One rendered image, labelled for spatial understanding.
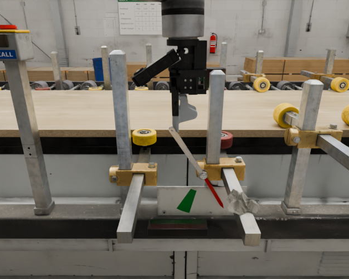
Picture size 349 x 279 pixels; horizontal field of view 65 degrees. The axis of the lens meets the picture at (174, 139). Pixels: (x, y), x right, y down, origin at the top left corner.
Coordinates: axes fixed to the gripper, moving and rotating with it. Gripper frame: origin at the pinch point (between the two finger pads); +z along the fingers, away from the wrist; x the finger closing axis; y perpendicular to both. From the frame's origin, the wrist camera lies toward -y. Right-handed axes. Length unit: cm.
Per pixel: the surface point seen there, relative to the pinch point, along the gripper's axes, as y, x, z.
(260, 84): 48, 91, 7
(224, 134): 16.3, 21.0, 9.9
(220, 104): 11.9, 6.0, -3.9
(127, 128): -12.7, 6.0, 2.3
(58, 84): -76, 115, 9
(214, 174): 11.2, 5.3, 16.1
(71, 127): -37.0, 29.4, 9.7
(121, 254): -25, 31, 70
